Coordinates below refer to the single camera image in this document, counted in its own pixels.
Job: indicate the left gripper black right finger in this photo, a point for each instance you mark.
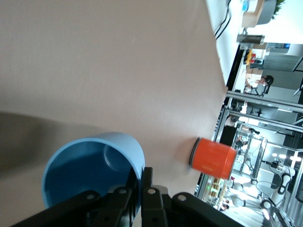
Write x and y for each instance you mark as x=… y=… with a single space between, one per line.
x=177 y=212

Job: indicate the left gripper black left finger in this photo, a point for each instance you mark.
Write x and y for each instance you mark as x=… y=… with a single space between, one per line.
x=94 y=210

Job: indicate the light blue plastic cup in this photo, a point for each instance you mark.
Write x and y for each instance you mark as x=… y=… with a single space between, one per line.
x=82 y=165

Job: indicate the orange can with grey lid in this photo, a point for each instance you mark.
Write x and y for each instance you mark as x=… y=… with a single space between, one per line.
x=213 y=158

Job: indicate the white humanoid robot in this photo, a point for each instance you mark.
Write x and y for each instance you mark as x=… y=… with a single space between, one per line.
x=282 y=184

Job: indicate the seated person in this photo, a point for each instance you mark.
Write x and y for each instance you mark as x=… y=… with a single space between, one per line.
x=262 y=82

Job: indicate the cardboard box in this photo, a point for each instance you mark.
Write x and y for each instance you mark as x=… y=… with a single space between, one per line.
x=252 y=14

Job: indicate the grey plant pot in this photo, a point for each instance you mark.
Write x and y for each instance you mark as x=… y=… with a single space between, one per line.
x=268 y=11

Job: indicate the aluminium frame profile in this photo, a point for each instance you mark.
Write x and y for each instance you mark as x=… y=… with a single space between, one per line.
x=260 y=100

